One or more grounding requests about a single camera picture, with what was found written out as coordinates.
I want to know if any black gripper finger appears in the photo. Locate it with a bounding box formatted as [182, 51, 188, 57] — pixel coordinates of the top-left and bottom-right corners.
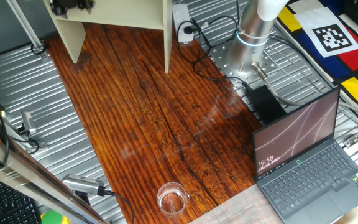
[78, 0, 96, 15]
[50, 4, 69, 17]

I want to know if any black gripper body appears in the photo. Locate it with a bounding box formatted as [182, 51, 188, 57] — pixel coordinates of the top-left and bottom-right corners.
[52, 0, 88, 8]

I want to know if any beige wooden shelf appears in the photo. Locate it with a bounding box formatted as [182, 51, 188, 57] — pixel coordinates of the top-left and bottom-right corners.
[43, 0, 173, 74]

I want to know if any white power strip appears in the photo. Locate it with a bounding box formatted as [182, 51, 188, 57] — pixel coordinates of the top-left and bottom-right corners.
[172, 2, 195, 45]

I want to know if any brown wood grain board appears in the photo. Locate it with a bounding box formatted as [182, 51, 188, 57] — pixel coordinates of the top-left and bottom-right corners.
[45, 23, 262, 224]

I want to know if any metal framed glass panel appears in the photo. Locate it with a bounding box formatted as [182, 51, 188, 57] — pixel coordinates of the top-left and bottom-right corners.
[0, 124, 110, 224]

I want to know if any black keyboard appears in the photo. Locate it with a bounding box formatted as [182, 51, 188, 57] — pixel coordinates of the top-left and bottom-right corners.
[0, 179, 40, 224]

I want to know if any black power adapter brick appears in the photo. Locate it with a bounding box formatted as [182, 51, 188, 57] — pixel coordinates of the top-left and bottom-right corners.
[246, 84, 287, 126]

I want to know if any green yellow ball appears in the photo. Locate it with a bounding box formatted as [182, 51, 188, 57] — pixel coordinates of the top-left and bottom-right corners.
[40, 210, 70, 224]

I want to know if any clear glass beaker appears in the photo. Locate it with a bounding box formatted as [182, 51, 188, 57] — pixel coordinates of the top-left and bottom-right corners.
[156, 182, 191, 218]

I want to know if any white marker tag sheet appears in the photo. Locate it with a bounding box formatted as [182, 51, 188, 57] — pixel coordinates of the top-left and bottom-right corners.
[293, 6, 358, 59]

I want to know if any colour block patterned cloth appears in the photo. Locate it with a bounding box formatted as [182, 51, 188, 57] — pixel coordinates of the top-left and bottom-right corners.
[275, 0, 358, 119]

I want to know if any translucent plastic sheet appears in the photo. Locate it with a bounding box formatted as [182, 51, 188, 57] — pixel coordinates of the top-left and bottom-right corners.
[191, 183, 284, 224]

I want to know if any dark grey laptop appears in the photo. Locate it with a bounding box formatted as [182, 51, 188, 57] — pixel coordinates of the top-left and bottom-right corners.
[252, 86, 358, 224]

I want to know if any aluminium post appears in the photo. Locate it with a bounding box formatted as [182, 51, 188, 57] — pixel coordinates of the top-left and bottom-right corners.
[6, 0, 51, 60]

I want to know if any black power cord with plug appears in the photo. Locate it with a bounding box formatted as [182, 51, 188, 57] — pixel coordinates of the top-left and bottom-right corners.
[177, 20, 211, 66]

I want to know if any small grey camera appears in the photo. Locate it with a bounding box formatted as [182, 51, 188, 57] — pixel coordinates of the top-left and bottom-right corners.
[19, 111, 37, 135]

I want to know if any aluminium camera mount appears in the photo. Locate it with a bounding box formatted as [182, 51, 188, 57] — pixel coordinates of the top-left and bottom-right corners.
[1, 118, 48, 149]

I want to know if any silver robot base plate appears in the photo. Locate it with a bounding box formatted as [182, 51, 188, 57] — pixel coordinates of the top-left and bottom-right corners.
[209, 39, 280, 88]

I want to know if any silver ribbed camera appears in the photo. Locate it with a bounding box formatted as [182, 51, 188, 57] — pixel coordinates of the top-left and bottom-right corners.
[61, 174, 106, 197]

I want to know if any black adapter cord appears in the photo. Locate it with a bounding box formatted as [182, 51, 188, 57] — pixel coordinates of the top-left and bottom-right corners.
[193, 18, 253, 93]

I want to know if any grey cable with metal connector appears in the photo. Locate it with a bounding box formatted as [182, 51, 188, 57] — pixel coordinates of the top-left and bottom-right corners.
[252, 61, 358, 124]

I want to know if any black camera cable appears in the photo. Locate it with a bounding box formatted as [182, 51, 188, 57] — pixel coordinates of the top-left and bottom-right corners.
[103, 188, 135, 224]

